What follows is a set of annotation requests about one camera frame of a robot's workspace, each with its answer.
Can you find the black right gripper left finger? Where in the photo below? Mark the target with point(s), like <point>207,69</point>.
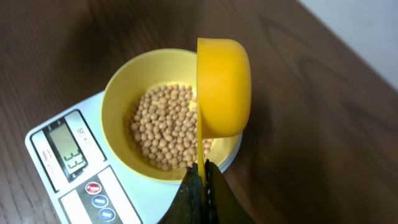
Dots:
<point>186,205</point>

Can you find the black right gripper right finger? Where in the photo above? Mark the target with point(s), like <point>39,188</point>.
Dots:
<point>221,205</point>

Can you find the yellow plastic measuring scoop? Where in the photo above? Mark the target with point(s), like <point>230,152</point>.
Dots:
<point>223,90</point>

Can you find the soybeans in yellow bowl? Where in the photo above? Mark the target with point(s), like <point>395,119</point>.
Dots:
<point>162,124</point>

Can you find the yellow plastic bowl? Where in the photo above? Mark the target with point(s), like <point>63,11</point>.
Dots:
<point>128,84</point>

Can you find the white digital kitchen scale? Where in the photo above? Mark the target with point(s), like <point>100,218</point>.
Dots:
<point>84,180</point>

